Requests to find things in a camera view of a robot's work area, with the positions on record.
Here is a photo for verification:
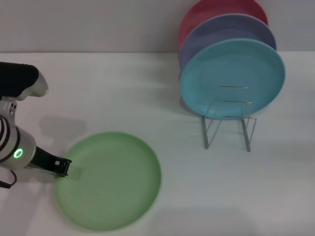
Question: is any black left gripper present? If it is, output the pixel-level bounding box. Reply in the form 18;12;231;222
24;146;72;178

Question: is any green plate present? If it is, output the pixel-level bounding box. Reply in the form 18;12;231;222
53;131;162;232

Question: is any teal blue plate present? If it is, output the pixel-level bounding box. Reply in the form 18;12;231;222
179;38;286;120

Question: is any purple plate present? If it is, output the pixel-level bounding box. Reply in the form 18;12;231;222
179;13;277;74

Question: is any red plate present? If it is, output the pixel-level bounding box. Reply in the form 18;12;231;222
178;0;269;57

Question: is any left gripper cable with connector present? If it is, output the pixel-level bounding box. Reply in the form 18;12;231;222
0;169;18;189

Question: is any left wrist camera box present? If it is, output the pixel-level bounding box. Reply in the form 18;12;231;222
0;61;49;101

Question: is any metal wire plate rack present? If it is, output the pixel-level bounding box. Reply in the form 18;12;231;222
201;85;257;152

